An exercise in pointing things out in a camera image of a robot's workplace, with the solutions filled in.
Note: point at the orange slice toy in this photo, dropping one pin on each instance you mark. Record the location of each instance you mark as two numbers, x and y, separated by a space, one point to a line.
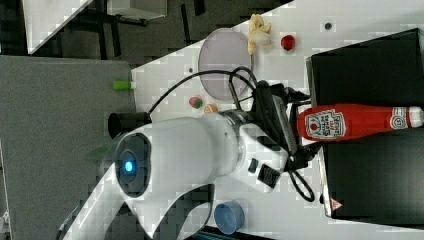
210 108

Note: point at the green marker pen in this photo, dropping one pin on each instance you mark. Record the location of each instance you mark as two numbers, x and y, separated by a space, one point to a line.
120 85

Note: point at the red plush ketchup bottle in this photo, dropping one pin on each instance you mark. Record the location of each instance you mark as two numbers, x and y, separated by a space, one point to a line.
340 122

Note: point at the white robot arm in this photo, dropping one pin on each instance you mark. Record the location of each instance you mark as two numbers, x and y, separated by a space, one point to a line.
164 172

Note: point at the round purple plate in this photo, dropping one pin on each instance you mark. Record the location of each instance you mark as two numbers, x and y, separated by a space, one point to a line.
224 49

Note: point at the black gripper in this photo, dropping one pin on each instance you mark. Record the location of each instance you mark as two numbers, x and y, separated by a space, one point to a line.
270 110

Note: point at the plush peeled banana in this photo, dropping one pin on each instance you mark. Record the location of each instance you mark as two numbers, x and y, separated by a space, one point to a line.
259 33

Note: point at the blue cup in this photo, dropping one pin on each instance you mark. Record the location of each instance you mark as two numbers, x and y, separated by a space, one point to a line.
229 217

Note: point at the black toaster oven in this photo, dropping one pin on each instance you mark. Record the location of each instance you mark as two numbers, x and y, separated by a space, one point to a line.
378 178

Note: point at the small red strawberry toy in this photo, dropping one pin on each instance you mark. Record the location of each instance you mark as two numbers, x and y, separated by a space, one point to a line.
288 42

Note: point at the black cylinder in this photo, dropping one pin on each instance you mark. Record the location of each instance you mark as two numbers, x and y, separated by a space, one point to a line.
118 123

